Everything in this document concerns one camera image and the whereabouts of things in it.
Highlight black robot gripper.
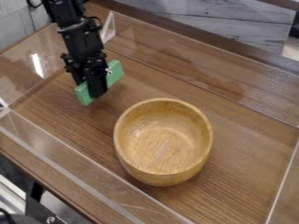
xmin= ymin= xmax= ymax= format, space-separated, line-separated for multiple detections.
xmin=58 ymin=18 xmax=109 ymax=98

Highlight green rectangular block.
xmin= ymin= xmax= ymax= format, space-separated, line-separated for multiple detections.
xmin=75 ymin=59 xmax=125 ymax=106

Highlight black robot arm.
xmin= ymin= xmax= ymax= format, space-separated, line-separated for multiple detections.
xmin=42 ymin=0 xmax=109 ymax=98

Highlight brown wooden bowl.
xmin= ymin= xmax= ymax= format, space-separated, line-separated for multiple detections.
xmin=114 ymin=98 xmax=214 ymax=186

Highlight clear acrylic tray walls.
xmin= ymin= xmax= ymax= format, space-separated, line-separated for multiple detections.
xmin=0 ymin=5 xmax=299 ymax=224

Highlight clear acrylic corner bracket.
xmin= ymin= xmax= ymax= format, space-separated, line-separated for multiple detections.
xmin=101 ymin=11 xmax=117 ymax=43

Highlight black table leg bracket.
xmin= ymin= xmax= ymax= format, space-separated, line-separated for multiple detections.
xmin=25 ymin=182 xmax=67 ymax=224

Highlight black cable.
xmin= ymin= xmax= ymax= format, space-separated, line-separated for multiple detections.
xmin=0 ymin=207 xmax=19 ymax=224

